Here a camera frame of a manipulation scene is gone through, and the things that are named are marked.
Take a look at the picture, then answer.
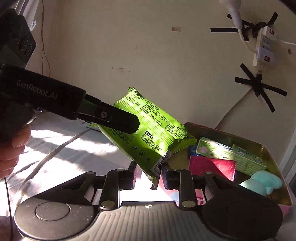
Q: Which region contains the magenta pouch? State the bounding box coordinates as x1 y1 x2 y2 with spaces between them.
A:
189 155 236 181

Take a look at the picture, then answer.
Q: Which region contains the teal plush toy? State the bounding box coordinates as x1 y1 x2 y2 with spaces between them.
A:
240 171 283 197

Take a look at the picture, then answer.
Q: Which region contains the green tissue pack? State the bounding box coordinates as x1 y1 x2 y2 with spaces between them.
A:
232 144 266 176

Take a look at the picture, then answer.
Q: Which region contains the blue polka dot headband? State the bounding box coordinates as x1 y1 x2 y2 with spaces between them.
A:
188 145 199 158

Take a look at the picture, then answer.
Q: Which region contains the person's left hand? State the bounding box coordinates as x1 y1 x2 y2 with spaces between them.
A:
0 125 31 178

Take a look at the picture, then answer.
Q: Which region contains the white power strip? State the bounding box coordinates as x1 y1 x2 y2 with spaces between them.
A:
252 26 276 70

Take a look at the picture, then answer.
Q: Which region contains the white plug adapter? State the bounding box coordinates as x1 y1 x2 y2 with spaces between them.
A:
219 0 243 29

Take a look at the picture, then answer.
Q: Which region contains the gold metal tin box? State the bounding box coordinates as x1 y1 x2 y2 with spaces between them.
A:
165 123 293 215

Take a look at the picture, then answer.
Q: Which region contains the black camera box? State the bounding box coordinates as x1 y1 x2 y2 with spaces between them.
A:
1 9 36 68

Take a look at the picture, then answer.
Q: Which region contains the black tape cross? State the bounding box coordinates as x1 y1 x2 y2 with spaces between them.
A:
234 63 287 113

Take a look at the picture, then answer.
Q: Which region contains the green toothpaste box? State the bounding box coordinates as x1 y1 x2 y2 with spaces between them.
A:
196 137 234 160

